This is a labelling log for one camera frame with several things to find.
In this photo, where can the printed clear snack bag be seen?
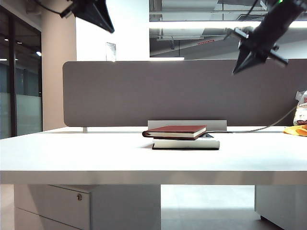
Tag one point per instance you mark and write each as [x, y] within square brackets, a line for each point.
[302, 110]

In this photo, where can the red leather-bound book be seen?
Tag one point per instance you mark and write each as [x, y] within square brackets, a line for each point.
[175, 130]

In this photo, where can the red ceiling sign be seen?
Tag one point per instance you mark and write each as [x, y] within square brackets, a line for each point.
[205, 42]

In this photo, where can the white drawer cabinet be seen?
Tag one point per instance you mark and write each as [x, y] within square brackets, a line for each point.
[48, 207]

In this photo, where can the yellow cloth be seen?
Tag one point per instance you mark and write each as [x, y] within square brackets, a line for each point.
[296, 130]

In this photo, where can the grey fabric desk partition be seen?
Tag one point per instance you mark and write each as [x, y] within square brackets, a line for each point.
[168, 95]

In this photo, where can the black book with white pages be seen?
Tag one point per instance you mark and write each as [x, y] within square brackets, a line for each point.
[187, 144]

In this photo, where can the metal wall plate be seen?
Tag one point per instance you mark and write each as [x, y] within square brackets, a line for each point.
[110, 51]

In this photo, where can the metal partition bracket foot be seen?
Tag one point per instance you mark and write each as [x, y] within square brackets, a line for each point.
[85, 129]

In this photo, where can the short ceiling light strip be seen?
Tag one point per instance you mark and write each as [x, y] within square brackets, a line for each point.
[168, 58]

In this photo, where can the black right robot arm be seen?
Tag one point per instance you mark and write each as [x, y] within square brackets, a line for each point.
[280, 14]

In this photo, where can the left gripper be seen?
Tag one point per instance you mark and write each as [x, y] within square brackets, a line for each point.
[70, 8]

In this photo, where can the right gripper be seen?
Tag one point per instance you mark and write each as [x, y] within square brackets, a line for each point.
[263, 42]

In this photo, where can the white cabinet on casters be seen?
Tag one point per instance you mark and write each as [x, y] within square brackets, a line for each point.
[281, 206]

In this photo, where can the round cabinet key lock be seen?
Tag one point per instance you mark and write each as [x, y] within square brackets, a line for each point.
[79, 197]

